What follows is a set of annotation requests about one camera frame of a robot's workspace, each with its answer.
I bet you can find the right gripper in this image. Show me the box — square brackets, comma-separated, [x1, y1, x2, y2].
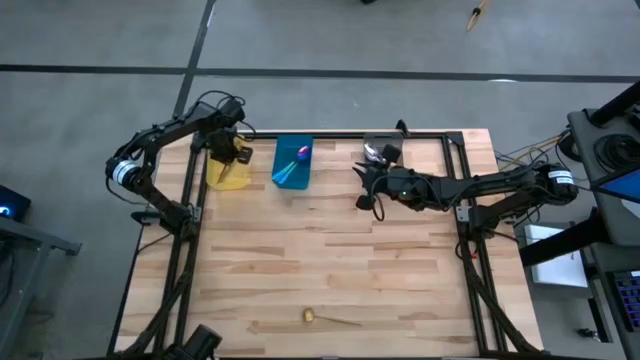
[352, 143, 436, 204]

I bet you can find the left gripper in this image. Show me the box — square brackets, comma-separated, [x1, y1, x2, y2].
[205, 127, 254, 165]

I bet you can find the grey plastic bin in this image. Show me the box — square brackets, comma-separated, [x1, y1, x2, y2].
[363, 132, 407, 174]

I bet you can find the yellow translucent plastic bin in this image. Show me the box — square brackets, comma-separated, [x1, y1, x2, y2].
[202, 132, 253, 192]

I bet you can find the blue plastic bin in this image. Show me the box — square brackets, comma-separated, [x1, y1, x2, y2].
[270, 134, 314, 192]

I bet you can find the yellow black stick tool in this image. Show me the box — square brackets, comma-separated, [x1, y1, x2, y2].
[466, 0, 490, 32]

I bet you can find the black cylindrical device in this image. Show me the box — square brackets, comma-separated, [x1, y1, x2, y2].
[167, 323, 224, 360]

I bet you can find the black stand beam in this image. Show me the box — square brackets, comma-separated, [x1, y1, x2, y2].
[518, 207, 616, 267]

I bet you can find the grey equipment cart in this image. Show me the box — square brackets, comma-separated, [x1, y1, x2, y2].
[567, 79, 640, 360]

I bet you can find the white box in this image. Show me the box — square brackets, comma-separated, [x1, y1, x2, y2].
[522, 223, 590, 289]

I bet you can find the grey side table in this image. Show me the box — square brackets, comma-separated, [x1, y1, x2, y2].
[0, 214, 83, 360]

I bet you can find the black device blue light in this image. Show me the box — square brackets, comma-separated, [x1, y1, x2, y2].
[0, 184, 32, 224]

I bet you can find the blue laptop screen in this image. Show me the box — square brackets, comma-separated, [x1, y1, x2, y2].
[591, 168, 640, 204]

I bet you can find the black keypad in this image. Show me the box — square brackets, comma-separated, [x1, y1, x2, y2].
[610, 271, 640, 327]

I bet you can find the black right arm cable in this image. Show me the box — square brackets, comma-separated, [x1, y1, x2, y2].
[368, 172, 401, 223]

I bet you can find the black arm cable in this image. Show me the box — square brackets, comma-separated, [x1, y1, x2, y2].
[182, 89, 257, 142]
[368, 172, 401, 223]

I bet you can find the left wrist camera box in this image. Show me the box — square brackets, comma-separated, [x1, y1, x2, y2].
[220, 97, 247, 124]

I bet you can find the black aluminium table frame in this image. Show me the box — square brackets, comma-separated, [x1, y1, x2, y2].
[107, 129, 546, 360]

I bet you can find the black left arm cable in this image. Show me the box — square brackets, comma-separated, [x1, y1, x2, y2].
[182, 89, 257, 142]

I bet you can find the yellow cable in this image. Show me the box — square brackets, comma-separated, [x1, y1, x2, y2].
[498, 137, 564, 164]

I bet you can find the coiled black cable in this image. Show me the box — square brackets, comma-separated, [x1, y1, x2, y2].
[593, 133, 640, 175]

